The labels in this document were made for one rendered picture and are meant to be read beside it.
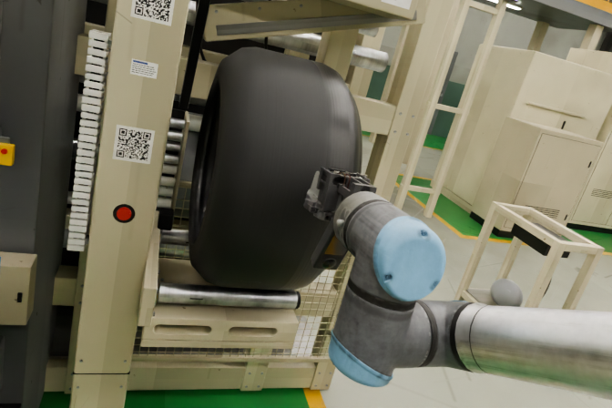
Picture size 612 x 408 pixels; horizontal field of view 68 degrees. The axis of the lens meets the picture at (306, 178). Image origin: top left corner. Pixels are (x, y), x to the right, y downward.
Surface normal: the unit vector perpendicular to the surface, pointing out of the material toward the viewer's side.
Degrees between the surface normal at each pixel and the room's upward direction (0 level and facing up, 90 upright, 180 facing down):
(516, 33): 90
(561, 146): 90
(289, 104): 45
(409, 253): 78
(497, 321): 60
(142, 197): 90
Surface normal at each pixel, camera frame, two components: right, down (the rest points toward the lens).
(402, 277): 0.32, 0.15
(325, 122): 0.36, -0.35
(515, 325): -0.71, -0.65
